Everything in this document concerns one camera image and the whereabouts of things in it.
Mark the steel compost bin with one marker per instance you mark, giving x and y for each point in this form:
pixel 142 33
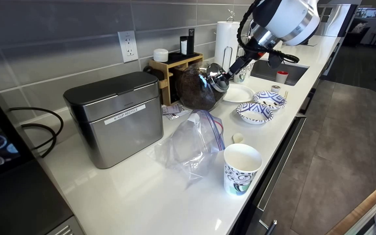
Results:
pixel 118 117

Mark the patterned paper cup near edge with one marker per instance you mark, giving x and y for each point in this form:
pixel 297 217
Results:
pixel 242 164

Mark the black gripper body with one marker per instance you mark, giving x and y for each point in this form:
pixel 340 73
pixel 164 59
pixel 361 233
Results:
pixel 238 66

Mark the chrome jar lid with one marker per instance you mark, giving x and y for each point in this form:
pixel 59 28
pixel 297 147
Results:
pixel 217 77

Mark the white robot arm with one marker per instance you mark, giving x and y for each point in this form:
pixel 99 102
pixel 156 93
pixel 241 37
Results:
pixel 271 21

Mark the blue patterned paper bowl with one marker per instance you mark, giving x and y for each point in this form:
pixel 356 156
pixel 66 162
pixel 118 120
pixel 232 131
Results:
pixel 255 114

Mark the paper towel roll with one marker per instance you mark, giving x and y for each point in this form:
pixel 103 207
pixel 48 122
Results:
pixel 227 43

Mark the white wall outlet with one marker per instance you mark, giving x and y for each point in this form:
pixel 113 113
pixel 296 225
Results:
pixel 129 46

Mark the glass coffee bean jar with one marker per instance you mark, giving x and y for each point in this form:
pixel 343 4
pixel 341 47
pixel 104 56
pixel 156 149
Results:
pixel 194 90

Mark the black pod holder box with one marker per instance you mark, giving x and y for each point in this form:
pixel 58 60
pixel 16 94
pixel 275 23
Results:
pixel 187 43

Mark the clear zip plastic bag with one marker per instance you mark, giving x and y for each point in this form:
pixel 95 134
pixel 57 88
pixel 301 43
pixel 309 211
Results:
pixel 193 147

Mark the wooden pod organizer rack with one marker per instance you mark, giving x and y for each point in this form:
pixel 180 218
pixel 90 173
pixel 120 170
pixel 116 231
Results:
pixel 177 62

